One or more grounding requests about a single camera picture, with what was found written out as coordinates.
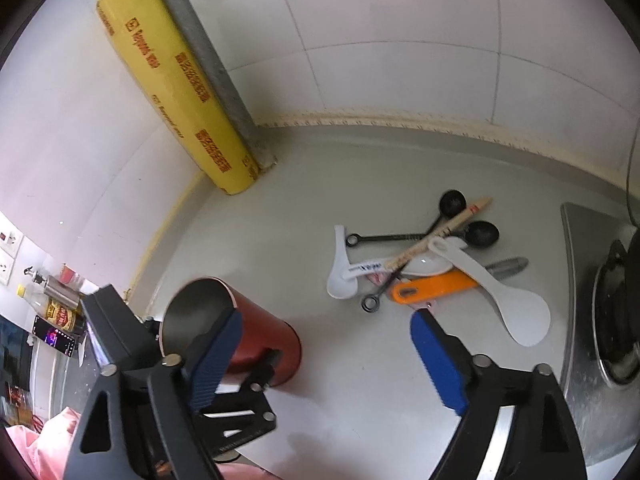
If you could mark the beige printed sealing tape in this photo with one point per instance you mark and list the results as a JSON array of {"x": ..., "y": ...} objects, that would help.
[{"x": 400, "y": 122}]

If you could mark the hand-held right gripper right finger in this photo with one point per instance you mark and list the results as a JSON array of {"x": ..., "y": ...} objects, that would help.
[{"x": 440, "y": 360}]

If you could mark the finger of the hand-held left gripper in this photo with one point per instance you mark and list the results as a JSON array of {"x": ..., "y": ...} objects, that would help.
[{"x": 250, "y": 405}]

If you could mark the black device with dots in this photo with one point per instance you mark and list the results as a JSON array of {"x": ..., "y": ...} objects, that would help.
[{"x": 52, "y": 336}]

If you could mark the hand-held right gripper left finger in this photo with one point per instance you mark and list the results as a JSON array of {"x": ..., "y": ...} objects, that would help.
[{"x": 215, "y": 355}]

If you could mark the white rice paddle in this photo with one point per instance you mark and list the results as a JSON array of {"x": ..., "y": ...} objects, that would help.
[{"x": 520, "y": 310}]

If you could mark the white printed plastic spoon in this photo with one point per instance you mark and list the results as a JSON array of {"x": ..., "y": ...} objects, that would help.
[{"x": 425, "y": 266}]

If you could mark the yellow capped sauce bottle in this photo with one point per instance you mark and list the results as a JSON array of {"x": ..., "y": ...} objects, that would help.
[{"x": 60, "y": 317}]

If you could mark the black stove grate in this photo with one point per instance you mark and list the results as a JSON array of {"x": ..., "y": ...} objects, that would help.
[{"x": 612, "y": 310}]

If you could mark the white switched wall socket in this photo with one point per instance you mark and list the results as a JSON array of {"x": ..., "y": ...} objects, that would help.
[{"x": 9, "y": 235}]

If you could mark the grey pipe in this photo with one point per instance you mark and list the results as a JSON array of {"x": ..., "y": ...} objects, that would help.
[{"x": 200, "y": 35}]

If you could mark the pink clothing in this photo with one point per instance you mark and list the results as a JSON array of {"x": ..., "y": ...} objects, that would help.
[{"x": 30, "y": 450}]

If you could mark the stainless steel gas stove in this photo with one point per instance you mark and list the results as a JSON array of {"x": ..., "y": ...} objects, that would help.
[{"x": 580, "y": 340}]

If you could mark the red utensil canister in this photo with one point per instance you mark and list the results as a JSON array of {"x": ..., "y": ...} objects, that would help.
[{"x": 265, "y": 330}]

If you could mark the yellow cling wrap roll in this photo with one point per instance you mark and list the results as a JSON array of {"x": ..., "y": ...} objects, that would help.
[{"x": 165, "y": 70}]

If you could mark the red capped jar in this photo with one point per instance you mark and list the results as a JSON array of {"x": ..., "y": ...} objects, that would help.
[{"x": 70, "y": 274}]

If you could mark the steel oil dispenser bottle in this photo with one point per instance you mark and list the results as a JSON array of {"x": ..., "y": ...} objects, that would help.
[{"x": 57, "y": 292}]

